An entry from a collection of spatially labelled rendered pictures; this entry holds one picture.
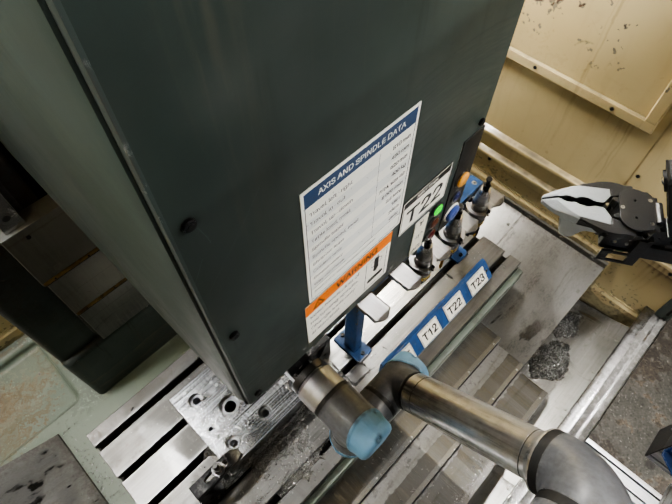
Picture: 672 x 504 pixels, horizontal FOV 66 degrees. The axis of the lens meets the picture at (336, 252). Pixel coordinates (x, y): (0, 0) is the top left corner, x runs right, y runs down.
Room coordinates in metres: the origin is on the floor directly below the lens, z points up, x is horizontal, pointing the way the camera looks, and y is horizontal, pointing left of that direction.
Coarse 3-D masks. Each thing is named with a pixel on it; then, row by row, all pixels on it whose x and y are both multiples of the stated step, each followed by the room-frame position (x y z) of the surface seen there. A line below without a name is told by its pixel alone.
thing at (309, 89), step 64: (0, 0) 0.22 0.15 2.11; (64, 0) 0.19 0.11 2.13; (128, 0) 0.21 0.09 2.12; (192, 0) 0.23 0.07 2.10; (256, 0) 0.26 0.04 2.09; (320, 0) 0.29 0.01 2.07; (384, 0) 0.33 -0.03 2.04; (448, 0) 0.39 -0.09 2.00; (512, 0) 0.48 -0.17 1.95; (0, 64) 0.29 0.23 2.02; (64, 64) 0.19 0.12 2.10; (128, 64) 0.20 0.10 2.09; (192, 64) 0.22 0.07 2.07; (256, 64) 0.25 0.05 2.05; (320, 64) 0.29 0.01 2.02; (384, 64) 0.34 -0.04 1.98; (448, 64) 0.41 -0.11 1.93; (0, 128) 0.51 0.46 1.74; (64, 128) 0.24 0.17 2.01; (128, 128) 0.19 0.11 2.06; (192, 128) 0.22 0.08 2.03; (256, 128) 0.25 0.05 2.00; (320, 128) 0.29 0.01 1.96; (384, 128) 0.35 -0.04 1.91; (448, 128) 0.43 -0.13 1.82; (64, 192) 0.38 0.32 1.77; (128, 192) 0.19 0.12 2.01; (192, 192) 0.21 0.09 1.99; (256, 192) 0.24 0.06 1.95; (448, 192) 0.47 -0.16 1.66; (128, 256) 0.28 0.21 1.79; (192, 256) 0.19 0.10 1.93; (256, 256) 0.23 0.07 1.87; (192, 320) 0.20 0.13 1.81; (256, 320) 0.22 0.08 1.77; (256, 384) 0.20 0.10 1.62
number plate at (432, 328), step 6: (432, 318) 0.60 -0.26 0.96; (426, 324) 0.58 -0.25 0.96; (432, 324) 0.58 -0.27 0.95; (438, 324) 0.59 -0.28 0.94; (420, 330) 0.56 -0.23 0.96; (426, 330) 0.57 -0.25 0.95; (432, 330) 0.57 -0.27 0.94; (438, 330) 0.58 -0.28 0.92; (420, 336) 0.55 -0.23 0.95; (426, 336) 0.55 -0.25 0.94; (432, 336) 0.56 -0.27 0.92; (426, 342) 0.54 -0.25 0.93
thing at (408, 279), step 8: (400, 264) 0.61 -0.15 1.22; (392, 272) 0.59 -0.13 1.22; (400, 272) 0.59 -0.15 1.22; (408, 272) 0.59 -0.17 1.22; (416, 272) 0.59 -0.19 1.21; (400, 280) 0.57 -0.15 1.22; (408, 280) 0.57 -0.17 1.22; (416, 280) 0.57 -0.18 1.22; (408, 288) 0.55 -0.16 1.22; (416, 288) 0.55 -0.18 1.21
